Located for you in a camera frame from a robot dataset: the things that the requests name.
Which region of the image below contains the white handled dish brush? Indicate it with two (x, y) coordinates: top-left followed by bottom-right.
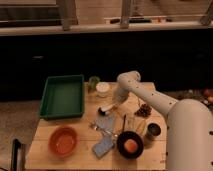
(98, 104), (116, 116)

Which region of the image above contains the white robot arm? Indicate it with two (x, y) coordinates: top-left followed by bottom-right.
(114, 71), (213, 171)

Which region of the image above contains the red bowl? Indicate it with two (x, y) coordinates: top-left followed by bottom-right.
(48, 126), (78, 158)

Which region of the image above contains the white cup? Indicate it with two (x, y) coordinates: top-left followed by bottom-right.
(96, 82), (110, 98)

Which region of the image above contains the pine cone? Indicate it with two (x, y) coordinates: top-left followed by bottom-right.
(135, 104), (152, 118)

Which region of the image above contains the green cup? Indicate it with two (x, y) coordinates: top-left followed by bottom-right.
(88, 76), (100, 91)

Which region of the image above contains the yellow banana toy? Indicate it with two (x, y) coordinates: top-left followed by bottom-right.
(136, 120), (146, 135)

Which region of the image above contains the black frying pan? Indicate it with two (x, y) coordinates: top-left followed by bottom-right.
(116, 116), (144, 159)

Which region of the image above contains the metal cup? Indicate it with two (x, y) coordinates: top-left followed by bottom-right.
(146, 123), (161, 140)

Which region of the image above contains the orange fruit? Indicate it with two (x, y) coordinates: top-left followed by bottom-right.
(124, 139), (138, 153)

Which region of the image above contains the blue cloth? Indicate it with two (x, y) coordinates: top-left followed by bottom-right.
(92, 115), (115, 159)

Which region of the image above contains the green plastic tray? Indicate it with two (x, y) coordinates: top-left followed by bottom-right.
(39, 75), (84, 120)

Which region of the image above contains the black chair back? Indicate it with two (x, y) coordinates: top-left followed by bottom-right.
(10, 139), (26, 171)

